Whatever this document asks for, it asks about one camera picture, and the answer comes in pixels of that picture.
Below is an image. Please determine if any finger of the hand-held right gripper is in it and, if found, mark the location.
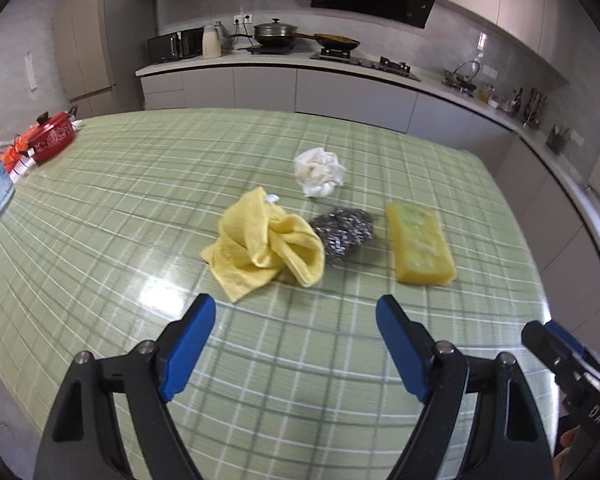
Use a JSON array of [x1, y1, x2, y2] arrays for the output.
[[544, 320, 600, 368], [521, 321, 583, 386]]

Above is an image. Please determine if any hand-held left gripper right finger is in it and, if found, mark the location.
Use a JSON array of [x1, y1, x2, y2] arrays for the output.
[[375, 295, 561, 480]]

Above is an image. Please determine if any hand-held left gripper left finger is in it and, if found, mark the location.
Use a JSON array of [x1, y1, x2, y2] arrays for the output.
[[39, 294, 217, 480]]

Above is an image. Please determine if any person's right hand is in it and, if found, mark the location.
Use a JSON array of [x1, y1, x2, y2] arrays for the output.
[[551, 424, 582, 480]]

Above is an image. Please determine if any yellow sponge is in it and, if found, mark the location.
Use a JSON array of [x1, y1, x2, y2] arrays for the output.
[[385, 201, 457, 286]]

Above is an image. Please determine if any yellow cloth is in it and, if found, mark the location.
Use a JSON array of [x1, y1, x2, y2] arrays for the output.
[[200, 186, 326, 304]]

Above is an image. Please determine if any steel wool scourer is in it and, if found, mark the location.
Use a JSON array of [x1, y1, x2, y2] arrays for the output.
[[309, 208, 376, 263]]

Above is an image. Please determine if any black knife holder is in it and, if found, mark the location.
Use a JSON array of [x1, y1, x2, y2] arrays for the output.
[[545, 125, 571, 155]]

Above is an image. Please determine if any crumpled white tissue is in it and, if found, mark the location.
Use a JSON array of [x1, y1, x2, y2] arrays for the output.
[[293, 147, 346, 198]]

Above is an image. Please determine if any utensil holder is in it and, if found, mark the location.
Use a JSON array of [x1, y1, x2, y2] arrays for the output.
[[522, 87, 548, 128]]

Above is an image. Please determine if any red cooking pot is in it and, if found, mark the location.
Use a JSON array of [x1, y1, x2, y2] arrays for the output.
[[27, 107, 78, 163]]

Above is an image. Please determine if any orange packet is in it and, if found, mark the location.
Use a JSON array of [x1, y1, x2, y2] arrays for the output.
[[2, 130, 36, 171]]

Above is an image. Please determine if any steel pan with glass lid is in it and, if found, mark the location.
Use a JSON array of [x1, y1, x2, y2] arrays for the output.
[[442, 60, 481, 93]]

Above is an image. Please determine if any black gas stove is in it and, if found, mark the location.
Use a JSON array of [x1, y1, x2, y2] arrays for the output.
[[310, 51, 422, 82]]

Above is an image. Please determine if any black microwave oven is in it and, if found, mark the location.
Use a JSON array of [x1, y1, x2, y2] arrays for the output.
[[146, 27, 204, 65]]

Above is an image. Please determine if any white jug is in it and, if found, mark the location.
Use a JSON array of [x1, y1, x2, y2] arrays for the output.
[[202, 25, 222, 59]]

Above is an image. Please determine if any black induction cooker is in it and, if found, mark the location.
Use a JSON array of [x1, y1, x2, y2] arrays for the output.
[[245, 44, 297, 56]]

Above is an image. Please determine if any steel kettle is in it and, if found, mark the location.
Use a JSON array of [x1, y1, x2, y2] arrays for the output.
[[214, 20, 232, 53]]

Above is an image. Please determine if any beige refrigerator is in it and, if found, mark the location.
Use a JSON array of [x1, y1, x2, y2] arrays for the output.
[[54, 0, 146, 118]]

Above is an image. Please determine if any dark wok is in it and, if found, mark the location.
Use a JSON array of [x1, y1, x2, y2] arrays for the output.
[[314, 33, 361, 52]]

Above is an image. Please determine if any black lidded pot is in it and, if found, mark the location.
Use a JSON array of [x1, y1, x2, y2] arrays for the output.
[[253, 18, 316, 47]]

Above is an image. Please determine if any white wall cabinet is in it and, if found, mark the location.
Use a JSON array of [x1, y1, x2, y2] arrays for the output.
[[440, 0, 571, 83]]

